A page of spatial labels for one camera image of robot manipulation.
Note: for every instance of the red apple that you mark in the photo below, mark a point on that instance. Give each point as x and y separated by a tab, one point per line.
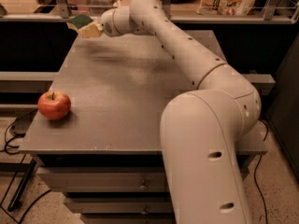
54	105

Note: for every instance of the top drawer round knob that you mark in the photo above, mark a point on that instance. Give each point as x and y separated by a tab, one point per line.
144	185

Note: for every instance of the grey metal shelf frame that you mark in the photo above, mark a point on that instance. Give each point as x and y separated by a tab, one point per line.
261	11

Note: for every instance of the drawer round knob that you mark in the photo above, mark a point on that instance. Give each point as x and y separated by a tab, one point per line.
144	185
144	211

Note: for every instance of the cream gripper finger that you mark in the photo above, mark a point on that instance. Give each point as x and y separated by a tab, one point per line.
89	29

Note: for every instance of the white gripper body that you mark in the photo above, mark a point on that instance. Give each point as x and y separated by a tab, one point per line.
106	23

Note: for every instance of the black metal floor bar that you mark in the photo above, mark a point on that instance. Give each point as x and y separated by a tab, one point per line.
27	170

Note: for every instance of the green and yellow sponge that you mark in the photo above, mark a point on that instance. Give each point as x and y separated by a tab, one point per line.
79	21

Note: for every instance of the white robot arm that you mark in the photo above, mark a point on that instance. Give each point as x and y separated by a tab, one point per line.
198	128

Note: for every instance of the grey drawer cabinet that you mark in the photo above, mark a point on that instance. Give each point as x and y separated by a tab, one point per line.
110	141

